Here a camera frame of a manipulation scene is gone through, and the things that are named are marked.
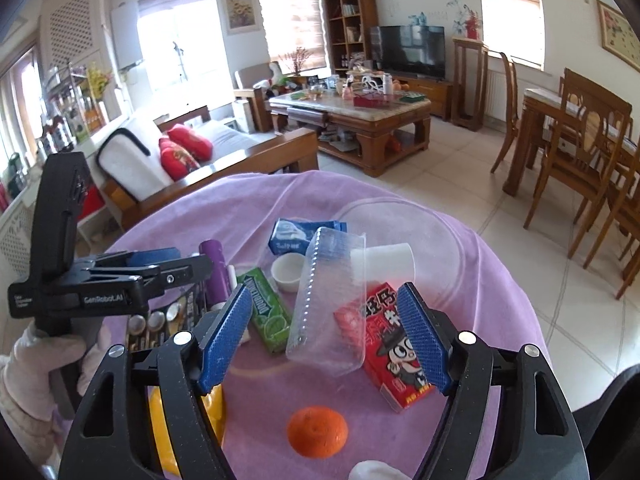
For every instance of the red embroidered pillow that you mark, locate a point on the red embroidered pillow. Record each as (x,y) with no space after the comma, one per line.
(177,160)
(192,142)

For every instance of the green chewing gum pack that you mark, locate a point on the green chewing gum pack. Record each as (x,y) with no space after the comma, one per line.
(265,315)

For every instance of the framed floral picture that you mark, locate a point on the framed floral picture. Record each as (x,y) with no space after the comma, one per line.
(617,32)

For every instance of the red flower vase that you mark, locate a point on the red flower vase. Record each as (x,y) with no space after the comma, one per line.
(472,27)

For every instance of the white plastic cylinder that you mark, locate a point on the white plastic cylinder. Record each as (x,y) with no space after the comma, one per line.
(390,260)

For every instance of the yellow object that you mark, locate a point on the yellow object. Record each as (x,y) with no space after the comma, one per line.
(162,435)

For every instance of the wooden coffee table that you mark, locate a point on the wooden coffee table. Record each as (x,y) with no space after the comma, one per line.
(380,125)

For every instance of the pink window blind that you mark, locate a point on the pink window blind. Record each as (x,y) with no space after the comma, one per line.
(287,15)

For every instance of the red flat box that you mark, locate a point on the red flat box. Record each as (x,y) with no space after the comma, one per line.
(372,101)

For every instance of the framed sunflower picture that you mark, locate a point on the framed sunflower picture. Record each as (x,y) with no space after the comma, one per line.
(239,12)

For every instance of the green flat box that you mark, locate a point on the green flat box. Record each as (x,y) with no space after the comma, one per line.
(412,98)

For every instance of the clear plastic container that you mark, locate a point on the clear plastic container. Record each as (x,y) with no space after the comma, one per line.
(320,320)

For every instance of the white lattice cabinet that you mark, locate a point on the white lattice cabinet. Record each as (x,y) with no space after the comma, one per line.
(75,25)

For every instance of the orange tangerine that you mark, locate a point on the orange tangerine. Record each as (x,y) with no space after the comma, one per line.
(317,432)

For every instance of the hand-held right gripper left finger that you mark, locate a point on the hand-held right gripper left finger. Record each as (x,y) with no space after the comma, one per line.
(225,340)

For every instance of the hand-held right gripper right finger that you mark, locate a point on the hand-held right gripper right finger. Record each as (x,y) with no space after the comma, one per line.
(420,340)

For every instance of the tall wooden plant stand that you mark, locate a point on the tall wooden plant stand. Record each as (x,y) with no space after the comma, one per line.
(470,85)

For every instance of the shelf rack with bottles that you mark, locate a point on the shelf rack with bottles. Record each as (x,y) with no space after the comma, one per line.
(70,115)

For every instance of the purple tablecloth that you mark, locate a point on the purple tablecloth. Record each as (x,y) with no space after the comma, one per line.
(225,200)

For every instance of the wooden dining table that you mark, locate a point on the wooden dining table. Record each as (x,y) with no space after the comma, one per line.
(542,105)

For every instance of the blue tissue packet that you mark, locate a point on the blue tissue packet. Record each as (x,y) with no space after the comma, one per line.
(290,235)

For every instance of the purple tube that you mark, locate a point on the purple tube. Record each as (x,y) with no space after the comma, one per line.
(215,265)

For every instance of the red bag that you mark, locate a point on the red bag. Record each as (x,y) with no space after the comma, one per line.
(92,200)

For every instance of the small white cup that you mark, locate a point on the small white cup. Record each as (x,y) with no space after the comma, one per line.
(287,272)

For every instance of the flat screen television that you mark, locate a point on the flat screen television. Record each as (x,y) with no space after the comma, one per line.
(412,52)

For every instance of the wooden armchair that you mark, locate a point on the wooden armchair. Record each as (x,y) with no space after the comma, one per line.
(250,80)

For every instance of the red cartoon carton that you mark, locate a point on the red cartoon carton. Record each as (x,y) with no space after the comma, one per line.
(390,360)

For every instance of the wooden sofa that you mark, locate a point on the wooden sofa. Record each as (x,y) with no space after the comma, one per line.
(280,152)

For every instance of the yellow flowers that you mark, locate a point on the yellow flowers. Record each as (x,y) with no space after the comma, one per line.
(100,80)

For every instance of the white wall boiler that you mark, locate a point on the white wall boiler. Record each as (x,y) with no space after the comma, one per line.
(125,35)

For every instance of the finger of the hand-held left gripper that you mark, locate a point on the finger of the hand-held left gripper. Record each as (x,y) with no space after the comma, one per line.
(150,256)
(185,270)

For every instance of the pack of round metal batteries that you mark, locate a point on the pack of round metal batteries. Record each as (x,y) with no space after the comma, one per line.
(157,320)

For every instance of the person's right hand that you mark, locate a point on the person's right hand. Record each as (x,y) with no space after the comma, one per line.
(375,471)

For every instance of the wooden dining chair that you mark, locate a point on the wooden dining chair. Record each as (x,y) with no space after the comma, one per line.
(575,160)
(510,110)
(622,210)

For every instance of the white goose plush toy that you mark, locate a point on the white goose plush toy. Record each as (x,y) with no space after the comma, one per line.
(276,77)

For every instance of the person's left hand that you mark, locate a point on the person's left hand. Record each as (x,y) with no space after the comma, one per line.
(45,352)

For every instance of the small white bin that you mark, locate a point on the small white bin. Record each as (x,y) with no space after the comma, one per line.
(241,116)

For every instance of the pink blossom branches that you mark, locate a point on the pink blossom branches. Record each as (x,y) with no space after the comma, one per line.
(295,60)

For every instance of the wooden television stand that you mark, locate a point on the wooden television stand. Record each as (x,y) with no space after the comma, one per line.
(435,95)

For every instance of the wooden bookshelf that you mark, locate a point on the wooden bookshelf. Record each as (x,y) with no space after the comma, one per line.
(330,35)

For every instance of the white wall radiator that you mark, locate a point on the white wall radiator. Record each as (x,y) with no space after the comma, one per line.
(500,95)

